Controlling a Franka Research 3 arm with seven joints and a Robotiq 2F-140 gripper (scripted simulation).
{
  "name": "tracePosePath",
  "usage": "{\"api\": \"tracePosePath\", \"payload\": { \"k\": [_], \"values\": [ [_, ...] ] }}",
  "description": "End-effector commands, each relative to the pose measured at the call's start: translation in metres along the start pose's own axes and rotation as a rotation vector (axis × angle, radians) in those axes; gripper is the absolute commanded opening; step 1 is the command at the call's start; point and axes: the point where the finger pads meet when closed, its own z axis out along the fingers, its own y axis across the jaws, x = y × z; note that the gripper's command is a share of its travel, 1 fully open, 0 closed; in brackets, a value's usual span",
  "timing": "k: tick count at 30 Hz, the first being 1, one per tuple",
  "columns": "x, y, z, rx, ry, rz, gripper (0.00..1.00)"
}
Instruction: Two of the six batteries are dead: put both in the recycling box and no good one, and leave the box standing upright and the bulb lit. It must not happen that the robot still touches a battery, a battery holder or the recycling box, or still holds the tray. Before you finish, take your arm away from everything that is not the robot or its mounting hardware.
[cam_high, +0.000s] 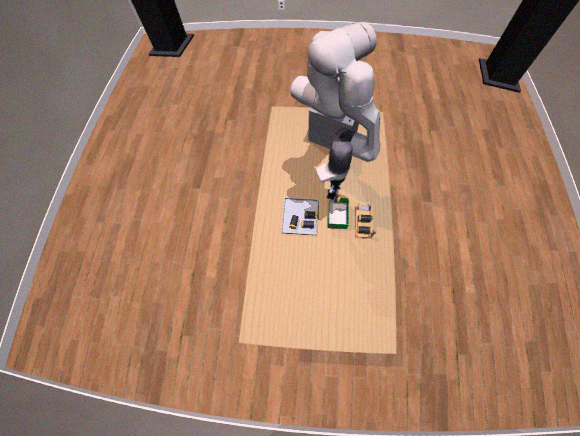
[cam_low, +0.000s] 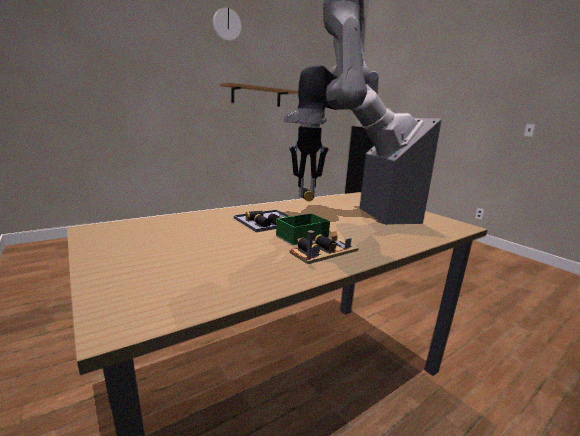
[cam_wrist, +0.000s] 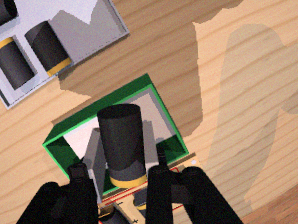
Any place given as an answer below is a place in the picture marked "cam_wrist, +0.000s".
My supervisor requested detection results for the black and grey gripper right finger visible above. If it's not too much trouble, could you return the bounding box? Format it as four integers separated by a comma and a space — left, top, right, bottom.
142, 121, 244, 224

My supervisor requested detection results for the green open-top box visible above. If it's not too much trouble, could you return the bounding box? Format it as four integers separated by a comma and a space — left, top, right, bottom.
42, 73, 189, 180

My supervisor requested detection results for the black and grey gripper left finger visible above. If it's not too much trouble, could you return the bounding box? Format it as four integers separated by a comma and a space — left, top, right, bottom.
16, 127, 106, 224

